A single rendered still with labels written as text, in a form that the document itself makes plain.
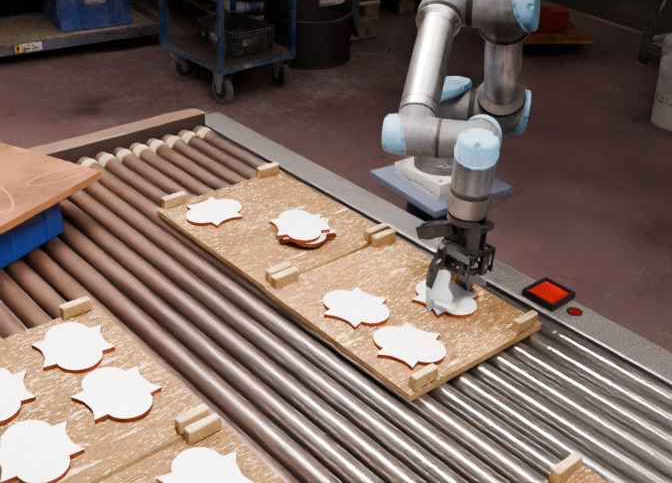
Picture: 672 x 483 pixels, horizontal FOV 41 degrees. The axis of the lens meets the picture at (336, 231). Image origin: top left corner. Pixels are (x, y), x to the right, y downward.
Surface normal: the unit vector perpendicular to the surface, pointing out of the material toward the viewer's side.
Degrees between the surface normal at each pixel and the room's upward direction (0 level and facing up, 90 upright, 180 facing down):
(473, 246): 90
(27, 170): 0
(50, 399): 0
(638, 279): 0
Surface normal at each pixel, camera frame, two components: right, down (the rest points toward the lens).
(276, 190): 0.04, -0.87
